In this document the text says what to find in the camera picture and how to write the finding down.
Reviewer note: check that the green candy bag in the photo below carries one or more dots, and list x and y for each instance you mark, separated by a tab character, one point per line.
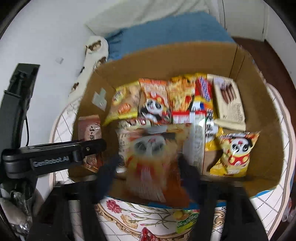
185	218

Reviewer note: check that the white door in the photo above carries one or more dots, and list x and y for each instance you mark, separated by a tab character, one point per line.
244	19

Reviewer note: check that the yellow panda snack bag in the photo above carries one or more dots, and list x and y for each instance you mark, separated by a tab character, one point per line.
235	158

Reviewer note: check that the yellow cracker bag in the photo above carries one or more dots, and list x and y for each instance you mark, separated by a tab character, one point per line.
124	103

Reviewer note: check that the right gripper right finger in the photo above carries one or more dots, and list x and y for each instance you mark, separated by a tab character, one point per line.
190	178

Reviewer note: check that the orange panda snack bag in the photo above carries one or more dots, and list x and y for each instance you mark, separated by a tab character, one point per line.
151	160

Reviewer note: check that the chocolate stick biscuit box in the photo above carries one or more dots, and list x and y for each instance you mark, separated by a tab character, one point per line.
230	112

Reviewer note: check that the red white sachet packet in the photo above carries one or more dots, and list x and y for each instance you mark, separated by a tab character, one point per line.
194	146

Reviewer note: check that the red panda snack bag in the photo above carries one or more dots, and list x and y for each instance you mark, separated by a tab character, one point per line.
155	106

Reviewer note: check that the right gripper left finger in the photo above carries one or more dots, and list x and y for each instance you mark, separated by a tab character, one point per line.
105	177

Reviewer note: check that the red snack packet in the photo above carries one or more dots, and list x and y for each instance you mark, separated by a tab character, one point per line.
146	235

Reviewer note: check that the wall socket left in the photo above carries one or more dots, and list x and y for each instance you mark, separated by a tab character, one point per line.
59	60

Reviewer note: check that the grey dotted pillow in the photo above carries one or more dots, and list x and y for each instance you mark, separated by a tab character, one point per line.
124	14

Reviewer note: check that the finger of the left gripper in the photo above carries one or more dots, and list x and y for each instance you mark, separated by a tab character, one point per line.
91	147

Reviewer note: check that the bear print pillow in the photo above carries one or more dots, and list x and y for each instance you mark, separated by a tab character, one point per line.
96	54

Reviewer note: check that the blue bed sheet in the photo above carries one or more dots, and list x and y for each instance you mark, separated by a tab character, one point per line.
190	27

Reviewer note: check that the cardboard milk box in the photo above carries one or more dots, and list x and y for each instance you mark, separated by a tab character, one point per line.
167	61

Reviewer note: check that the yellow noodle snack bag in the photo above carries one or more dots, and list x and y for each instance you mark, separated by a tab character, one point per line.
193	92

